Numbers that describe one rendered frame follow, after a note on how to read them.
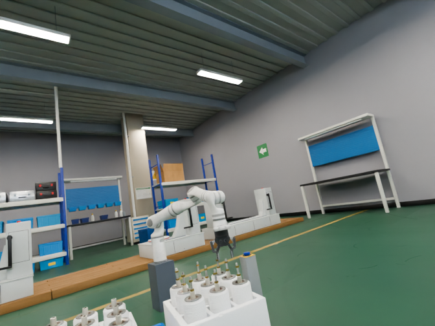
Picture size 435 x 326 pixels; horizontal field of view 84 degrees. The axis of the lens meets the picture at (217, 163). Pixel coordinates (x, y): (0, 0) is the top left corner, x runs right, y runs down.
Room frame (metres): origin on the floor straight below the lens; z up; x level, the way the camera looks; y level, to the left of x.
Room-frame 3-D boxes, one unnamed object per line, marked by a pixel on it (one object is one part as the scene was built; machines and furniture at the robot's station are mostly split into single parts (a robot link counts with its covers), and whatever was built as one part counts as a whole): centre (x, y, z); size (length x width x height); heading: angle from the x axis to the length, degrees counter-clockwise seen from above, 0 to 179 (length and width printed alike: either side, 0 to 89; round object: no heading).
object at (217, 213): (1.33, 0.05, 0.62); 0.09 x 0.07 x 0.15; 116
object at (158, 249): (1.82, 0.52, 0.39); 0.09 x 0.09 x 0.17; 39
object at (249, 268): (1.48, -0.08, 0.16); 0.07 x 0.07 x 0.31; 26
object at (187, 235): (3.75, 0.88, 0.45); 0.82 x 0.57 x 0.74; 129
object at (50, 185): (4.90, 3.57, 1.57); 0.42 x 0.34 x 0.17; 39
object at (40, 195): (4.90, 3.57, 1.41); 0.42 x 0.34 x 0.17; 40
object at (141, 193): (7.46, 2.40, 1.38); 0.49 x 0.01 x 0.35; 129
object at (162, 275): (1.82, 0.52, 0.15); 0.14 x 0.14 x 0.30; 39
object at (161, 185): (7.04, 1.02, 1.10); 1.89 x 0.64 x 2.20; 129
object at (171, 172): (6.75, 1.40, 1.70); 0.71 x 0.54 x 0.51; 132
